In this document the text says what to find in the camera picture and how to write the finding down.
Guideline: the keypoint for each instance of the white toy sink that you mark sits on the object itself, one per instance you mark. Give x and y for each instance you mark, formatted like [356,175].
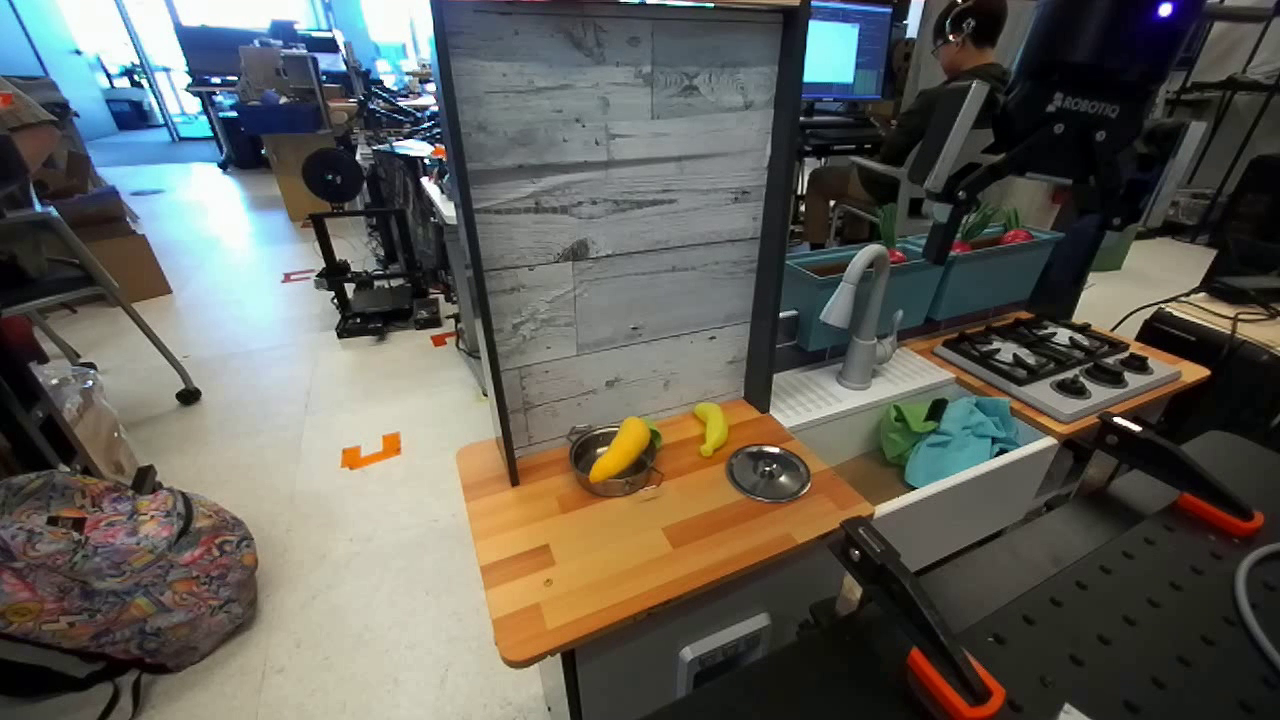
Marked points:
[961,515]

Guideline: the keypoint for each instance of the grey office chair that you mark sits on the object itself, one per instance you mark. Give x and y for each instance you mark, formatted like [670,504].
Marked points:
[40,222]

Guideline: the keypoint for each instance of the grey toy stove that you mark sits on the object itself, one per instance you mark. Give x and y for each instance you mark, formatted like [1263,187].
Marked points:
[1052,367]

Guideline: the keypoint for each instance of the red toy radish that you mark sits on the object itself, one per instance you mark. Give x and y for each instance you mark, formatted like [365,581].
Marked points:
[898,245]
[987,222]

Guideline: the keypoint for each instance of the orange floor tape marker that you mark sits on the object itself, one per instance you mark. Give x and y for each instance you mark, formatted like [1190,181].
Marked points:
[355,458]

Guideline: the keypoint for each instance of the teal cloth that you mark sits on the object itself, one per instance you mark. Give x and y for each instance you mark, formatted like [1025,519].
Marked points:
[961,441]

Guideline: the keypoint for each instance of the silver pot lid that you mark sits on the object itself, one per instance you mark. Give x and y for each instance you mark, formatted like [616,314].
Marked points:
[769,473]

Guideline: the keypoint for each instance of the wooden countertop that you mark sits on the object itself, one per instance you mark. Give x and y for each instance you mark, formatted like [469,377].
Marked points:
[601,546]

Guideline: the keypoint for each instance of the green cloth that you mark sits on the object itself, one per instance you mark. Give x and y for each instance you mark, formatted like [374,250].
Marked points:
[901,424]

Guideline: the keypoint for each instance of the black orange clamp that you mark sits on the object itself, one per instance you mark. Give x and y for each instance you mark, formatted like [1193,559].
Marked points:
[922,626]
[1172,473]

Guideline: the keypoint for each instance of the brown cardboard box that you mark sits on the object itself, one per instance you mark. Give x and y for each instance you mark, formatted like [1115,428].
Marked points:
[124,262]

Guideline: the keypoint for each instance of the yellow toy banana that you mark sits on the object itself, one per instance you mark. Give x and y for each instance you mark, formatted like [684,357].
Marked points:
[712,428]

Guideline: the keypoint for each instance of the wooden stove counter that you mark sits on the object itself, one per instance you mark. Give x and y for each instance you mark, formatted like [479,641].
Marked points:
[1193,382]

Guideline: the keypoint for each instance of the small metal pot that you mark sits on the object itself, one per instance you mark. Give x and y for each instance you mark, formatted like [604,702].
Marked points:
[584,467]

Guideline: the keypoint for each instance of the colourful patterned backpack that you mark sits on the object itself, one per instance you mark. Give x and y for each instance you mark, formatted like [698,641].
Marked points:
[121,573]

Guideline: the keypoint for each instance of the black equipment stand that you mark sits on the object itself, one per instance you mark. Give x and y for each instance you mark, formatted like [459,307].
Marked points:
[365,302]

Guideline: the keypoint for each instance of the grey cabinet drawer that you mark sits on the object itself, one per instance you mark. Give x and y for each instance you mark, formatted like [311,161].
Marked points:
[640,665]

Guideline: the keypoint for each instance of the computer monitor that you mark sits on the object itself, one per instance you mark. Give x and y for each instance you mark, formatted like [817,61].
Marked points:
[835,54]

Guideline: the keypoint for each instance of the grey desk chair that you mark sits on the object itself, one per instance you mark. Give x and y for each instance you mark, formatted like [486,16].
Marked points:
[961,134]

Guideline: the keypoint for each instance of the teal planter box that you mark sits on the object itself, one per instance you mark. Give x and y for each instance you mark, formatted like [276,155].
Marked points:
[994,281]
[922,284]

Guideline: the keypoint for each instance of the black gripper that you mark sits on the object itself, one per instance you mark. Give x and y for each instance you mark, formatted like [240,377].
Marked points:
[1094,80]

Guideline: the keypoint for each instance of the grey toy tap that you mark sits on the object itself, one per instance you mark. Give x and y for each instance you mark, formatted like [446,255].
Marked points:
[875,343]

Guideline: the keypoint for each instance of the grey wood backsplash panel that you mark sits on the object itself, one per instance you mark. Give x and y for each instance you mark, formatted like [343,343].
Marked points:
[615,200]

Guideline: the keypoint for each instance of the seated person with headphones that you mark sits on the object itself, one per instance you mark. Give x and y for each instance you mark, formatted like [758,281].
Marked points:
[942,113]

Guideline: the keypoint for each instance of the black perforated table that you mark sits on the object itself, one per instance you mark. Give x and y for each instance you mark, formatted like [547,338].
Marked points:
[1135,626]

